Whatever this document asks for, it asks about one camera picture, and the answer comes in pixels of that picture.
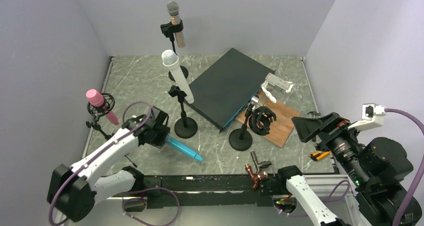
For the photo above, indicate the dark blue-edged electronics box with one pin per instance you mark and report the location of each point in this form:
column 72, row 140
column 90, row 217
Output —
column 221, row 92

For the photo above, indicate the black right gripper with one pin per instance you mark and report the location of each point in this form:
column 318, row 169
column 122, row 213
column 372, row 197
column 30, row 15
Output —
column 323, row 125

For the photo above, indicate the short black clip stand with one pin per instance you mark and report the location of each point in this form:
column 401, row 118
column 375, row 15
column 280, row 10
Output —
column 185, row 127

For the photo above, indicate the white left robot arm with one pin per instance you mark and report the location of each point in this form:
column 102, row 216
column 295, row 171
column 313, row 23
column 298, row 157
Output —
column 96, row 164

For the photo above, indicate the black hammer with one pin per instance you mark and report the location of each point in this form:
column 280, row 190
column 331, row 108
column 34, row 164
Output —
column 314, row 114

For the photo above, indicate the wooden board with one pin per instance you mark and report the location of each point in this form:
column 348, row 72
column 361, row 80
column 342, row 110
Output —
column 279, row 129

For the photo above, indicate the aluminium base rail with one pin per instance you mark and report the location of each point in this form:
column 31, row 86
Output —
column 205, row 188

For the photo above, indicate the glitter copper microphone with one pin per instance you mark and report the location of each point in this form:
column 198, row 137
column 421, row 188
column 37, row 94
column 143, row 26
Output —
column 173, row 10

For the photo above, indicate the blue toy microphone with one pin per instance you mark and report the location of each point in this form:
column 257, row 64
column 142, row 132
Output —
column 181, row 147

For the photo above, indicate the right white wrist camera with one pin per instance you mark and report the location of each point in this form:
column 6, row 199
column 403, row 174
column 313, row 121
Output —
column 372, row 117

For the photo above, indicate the copper pipe fitting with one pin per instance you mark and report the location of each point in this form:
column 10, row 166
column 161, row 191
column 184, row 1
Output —
column 255, row 178

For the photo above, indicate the white microphone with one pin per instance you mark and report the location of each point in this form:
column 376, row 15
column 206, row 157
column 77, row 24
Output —
column 171, row 63

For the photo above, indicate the pink toy microphone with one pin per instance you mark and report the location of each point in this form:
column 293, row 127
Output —
column 101, row 105

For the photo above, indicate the black tripod shock mount stand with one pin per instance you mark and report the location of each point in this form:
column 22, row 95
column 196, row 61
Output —
column 99, row 118

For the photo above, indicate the yellow utility knife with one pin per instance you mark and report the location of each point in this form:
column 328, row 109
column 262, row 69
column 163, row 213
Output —
column 316, row 156

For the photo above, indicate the silver pipe fitting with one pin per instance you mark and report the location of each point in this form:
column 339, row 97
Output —
column 263, row 165

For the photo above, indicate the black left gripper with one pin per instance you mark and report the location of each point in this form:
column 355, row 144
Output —
column 159, row 141

